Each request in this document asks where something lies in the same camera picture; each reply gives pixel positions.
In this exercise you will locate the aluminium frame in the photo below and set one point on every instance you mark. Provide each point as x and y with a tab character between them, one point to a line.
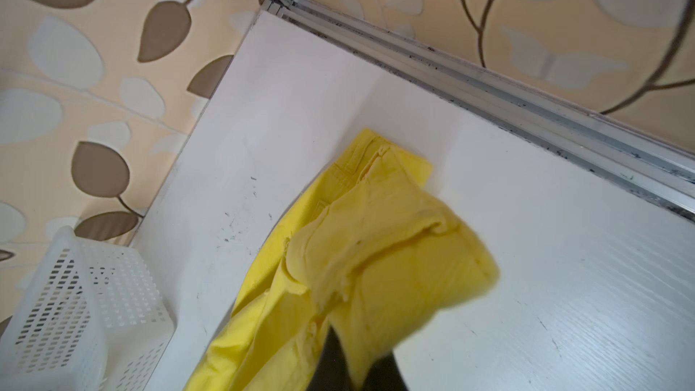
649	168

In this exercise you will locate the white perforated plastic basket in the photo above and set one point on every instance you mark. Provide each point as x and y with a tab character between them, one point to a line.
92	318

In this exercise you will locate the yellow trousers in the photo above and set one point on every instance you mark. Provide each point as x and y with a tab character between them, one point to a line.
365	250

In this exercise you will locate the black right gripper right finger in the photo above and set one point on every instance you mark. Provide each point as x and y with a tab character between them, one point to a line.
385	375

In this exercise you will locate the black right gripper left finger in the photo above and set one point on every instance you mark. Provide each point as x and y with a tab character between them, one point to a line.
331	373

